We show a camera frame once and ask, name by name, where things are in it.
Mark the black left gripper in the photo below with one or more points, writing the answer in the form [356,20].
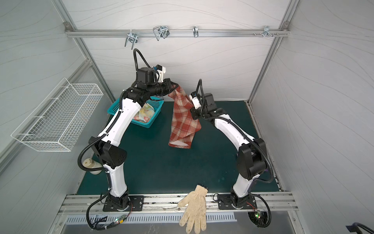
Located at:
[166,82]

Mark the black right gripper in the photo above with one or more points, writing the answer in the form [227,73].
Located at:
[194,114]

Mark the red plaid skirt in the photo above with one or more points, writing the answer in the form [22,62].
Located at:
[183,126]

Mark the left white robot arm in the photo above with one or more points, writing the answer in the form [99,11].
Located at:
[148,83]

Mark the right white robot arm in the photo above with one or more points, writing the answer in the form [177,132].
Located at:
[252,160]

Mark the teal plastic basket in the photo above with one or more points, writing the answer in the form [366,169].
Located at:
[156,103]

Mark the floral folded skirt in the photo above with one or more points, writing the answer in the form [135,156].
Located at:
[145,114]

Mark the metal double hook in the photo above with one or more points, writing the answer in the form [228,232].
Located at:
[161,32]

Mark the metal U-bolt hook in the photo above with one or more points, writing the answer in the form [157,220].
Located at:
[131,39]

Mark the small metal clip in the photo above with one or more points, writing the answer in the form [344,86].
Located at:
[195,32]

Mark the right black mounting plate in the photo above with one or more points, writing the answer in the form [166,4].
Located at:
[232,202]

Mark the black mounting plate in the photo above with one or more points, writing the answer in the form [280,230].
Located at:
[232,202]
[123,204]

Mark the beige knitted glove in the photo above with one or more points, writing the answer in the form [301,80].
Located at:
[194,217]

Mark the beige bottle left side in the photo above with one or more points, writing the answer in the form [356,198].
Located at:
[92,164]

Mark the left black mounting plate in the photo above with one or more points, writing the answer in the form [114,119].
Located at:
[123,204]

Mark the white ventilation grille strip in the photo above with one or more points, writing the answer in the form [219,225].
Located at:
[148,218]

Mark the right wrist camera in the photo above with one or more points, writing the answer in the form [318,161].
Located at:
[196,100]

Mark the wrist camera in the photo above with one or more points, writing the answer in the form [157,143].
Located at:
[161,71]
[196,100]

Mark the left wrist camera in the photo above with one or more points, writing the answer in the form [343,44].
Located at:
[161,71]

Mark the horizontal aluminium rail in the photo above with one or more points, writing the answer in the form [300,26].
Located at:
[174,33]

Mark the metal bracket with screws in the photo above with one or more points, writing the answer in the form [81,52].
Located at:
[266,33]

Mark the white wire wall basket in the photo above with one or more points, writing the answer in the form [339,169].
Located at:
[58,121]

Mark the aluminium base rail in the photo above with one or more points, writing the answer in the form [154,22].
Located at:
[167,203]

